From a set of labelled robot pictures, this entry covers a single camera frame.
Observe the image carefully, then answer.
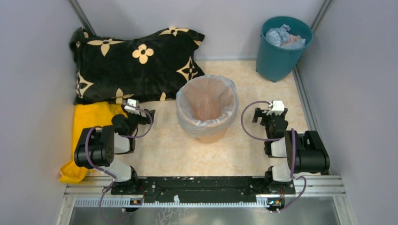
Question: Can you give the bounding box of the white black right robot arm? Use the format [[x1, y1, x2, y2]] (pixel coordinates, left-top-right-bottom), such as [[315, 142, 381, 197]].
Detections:
[[252, 108, 330, 193]]

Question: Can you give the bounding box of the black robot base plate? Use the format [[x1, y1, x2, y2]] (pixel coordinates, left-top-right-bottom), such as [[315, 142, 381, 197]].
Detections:
[[111, 176, 296, 203]]

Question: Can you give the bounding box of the teal plastic bin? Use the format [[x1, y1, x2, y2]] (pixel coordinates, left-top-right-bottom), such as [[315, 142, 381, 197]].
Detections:
[[255, 16, 313, 82]]

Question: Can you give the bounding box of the yellow cloth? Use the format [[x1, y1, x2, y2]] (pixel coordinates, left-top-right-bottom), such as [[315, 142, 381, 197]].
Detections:
[[59, 102, 127, 184]]

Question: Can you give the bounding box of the light blue trash bag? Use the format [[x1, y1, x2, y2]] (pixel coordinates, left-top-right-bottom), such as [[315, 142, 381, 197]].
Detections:
[[176, 74, 240, 138]]

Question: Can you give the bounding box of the crumpled blue bag in bin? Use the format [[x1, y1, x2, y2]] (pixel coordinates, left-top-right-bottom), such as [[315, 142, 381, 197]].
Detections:
[[265, 24, 306, 50]]

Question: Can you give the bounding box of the black floral pillow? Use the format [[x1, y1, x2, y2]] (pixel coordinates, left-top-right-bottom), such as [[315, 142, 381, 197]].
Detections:
[[69, 27, 205, 105]]

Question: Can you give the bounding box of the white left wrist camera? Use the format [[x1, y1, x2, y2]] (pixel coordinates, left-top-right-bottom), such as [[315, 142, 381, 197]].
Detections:
[[122, 98, 140, 114]]

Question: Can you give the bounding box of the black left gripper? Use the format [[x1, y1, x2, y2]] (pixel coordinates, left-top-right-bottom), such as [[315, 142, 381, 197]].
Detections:
[[122, 105, 155, 136]]

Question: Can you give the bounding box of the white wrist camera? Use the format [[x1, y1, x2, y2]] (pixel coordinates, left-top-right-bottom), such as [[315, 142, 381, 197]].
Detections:
[[267, 100, 285, 116], [122, 98, 140, 114]]

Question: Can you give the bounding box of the orange plastic bin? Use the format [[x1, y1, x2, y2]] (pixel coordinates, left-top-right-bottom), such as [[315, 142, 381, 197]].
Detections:
[[182, 77, 235, 144]]

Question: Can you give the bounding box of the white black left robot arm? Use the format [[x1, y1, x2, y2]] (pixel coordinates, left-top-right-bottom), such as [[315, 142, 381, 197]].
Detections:
[[74, 107, 156, 194]]

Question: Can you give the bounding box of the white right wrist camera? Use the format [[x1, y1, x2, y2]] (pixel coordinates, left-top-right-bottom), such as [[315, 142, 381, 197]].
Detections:
[[267, 100, 285, 116]]

